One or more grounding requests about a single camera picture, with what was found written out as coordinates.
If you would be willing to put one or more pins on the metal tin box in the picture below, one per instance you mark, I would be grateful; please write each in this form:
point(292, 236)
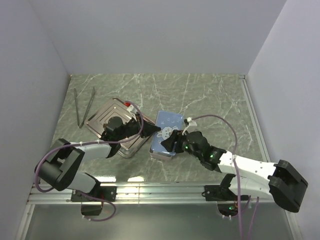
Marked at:
point(161, 156)

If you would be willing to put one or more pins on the aluminium right side rail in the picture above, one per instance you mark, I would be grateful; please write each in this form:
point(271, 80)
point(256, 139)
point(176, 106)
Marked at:
point(251, 143)

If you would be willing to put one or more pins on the metal tin lid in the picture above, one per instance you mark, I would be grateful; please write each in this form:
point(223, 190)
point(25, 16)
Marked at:
point(167, 121)

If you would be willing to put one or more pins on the steel serving tray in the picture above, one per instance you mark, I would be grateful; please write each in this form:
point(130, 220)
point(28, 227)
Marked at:
point(115, 107)

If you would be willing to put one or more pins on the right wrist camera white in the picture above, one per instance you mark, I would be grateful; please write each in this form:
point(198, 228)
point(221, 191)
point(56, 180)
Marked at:
point(190, 126)

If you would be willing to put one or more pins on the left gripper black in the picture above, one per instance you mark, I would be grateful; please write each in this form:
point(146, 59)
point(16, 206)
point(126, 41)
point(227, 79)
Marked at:
point(148, 129)

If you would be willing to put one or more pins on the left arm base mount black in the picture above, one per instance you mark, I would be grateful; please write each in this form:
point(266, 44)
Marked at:
point(93, 203)

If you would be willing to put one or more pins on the aluminium front rail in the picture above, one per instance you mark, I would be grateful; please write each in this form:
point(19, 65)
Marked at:
point(132, 193)

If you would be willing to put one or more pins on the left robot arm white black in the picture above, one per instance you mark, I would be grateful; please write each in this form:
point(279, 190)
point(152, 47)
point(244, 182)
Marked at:
point(60, 166)

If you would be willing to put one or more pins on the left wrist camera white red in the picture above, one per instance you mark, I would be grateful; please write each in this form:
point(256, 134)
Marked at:
point(131, 109)

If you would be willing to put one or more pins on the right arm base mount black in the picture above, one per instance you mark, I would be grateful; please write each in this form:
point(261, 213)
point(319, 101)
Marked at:
point(227, 201)

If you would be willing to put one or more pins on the aluminium rail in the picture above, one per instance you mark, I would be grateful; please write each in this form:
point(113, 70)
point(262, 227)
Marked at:
point(132, 193)
point(251, 143)

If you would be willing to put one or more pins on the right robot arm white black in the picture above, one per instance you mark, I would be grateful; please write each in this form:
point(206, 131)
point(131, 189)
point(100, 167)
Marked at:
point(279, 182)

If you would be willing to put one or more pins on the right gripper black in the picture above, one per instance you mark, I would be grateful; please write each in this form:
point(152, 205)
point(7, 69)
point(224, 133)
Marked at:
point(177, 136)

